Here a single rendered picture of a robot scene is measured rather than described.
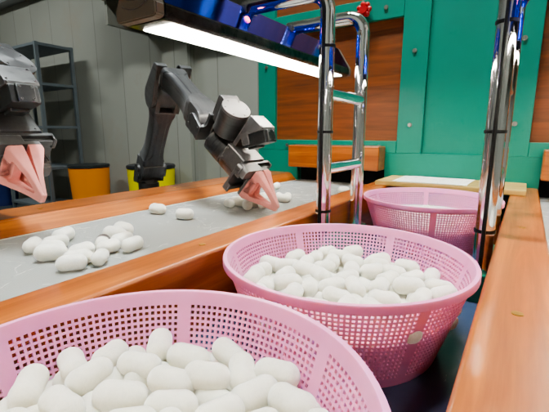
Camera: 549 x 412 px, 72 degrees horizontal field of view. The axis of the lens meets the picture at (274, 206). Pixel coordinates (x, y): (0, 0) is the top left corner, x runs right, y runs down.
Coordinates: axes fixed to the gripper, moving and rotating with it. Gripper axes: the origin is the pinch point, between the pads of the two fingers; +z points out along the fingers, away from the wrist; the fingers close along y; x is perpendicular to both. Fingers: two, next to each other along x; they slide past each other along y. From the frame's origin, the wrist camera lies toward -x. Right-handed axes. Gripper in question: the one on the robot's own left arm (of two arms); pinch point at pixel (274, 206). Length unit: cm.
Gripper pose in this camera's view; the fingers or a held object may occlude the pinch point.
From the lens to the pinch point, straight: 73.1
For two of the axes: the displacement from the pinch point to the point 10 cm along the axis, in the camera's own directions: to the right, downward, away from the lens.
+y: 5.5, -1.6, 8.2
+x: -5.4, 6.8, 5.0
